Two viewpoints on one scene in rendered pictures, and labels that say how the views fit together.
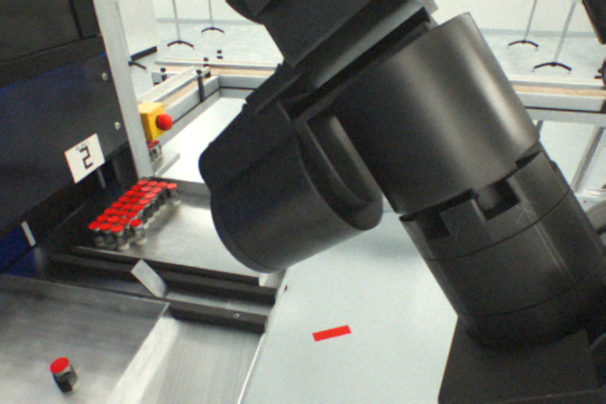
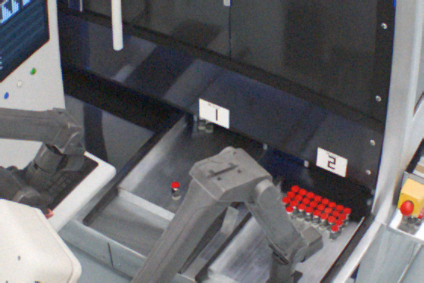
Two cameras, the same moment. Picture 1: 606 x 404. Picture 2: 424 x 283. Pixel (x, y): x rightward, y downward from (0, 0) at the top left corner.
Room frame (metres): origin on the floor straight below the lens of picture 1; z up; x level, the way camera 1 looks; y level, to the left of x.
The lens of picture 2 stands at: (0.96, -1.25, 2.68)
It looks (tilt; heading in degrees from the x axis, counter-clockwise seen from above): 44 degrees down; 110
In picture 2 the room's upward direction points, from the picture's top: 1 degrees counter-clockwise
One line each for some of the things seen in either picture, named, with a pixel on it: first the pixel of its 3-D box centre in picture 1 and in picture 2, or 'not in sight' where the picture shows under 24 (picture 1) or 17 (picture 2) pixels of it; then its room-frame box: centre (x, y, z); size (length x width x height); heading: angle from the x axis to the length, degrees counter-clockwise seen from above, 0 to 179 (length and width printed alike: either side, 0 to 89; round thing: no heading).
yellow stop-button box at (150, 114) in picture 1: (146, 121); (413, 196); (0.91, 0.38, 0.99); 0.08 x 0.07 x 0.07; 78
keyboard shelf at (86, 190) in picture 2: not in sight; (35, 195); (-0.12, 0.23, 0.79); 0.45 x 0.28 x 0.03; 75
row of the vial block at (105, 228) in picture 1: (133, 212); (316, 211); (0.65, 0.34, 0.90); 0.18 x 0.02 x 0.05; 167
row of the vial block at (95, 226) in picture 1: (123, 211); (320, 206); (0.65, 0.36, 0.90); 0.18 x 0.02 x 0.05; 167
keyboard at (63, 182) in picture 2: not in sight; (39, 192); (-0.10, 0.22, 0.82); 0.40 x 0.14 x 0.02; 75
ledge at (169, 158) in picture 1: (144, 162); (416, 219); (0.94, 0.42, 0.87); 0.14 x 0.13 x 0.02; 78
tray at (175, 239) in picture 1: (196, 224); (290, 247); (0.62, 0.21, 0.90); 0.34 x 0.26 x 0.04; 77
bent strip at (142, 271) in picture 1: (180, 285); (219, 234); (0.44, 0.19, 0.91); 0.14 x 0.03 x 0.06; 78
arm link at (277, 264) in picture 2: not in sight; (285, 260); (0.66, 0.02, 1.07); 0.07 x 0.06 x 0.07; 60
